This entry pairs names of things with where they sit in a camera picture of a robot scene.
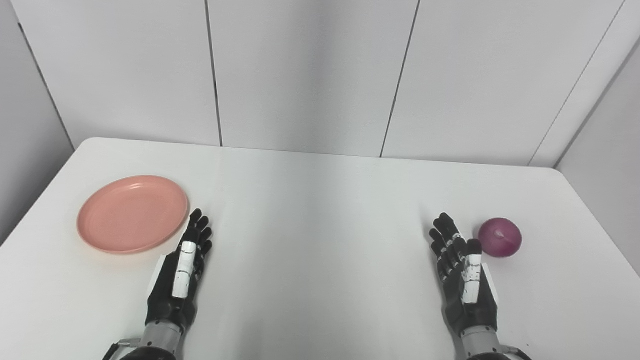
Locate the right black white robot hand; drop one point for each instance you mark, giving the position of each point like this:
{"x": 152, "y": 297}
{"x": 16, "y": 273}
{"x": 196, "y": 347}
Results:
{"x": 467, "y": 285}

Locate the purple red onion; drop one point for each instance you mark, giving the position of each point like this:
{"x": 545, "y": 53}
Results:
{"x": 500, "y": 237}

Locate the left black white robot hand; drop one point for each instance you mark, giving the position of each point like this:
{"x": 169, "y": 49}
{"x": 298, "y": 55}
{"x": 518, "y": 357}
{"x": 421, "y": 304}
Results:
{"x": 177, "y": 285}

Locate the pink round plate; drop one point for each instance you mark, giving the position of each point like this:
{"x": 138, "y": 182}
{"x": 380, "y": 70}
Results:
{"x": 133, "y": 214}

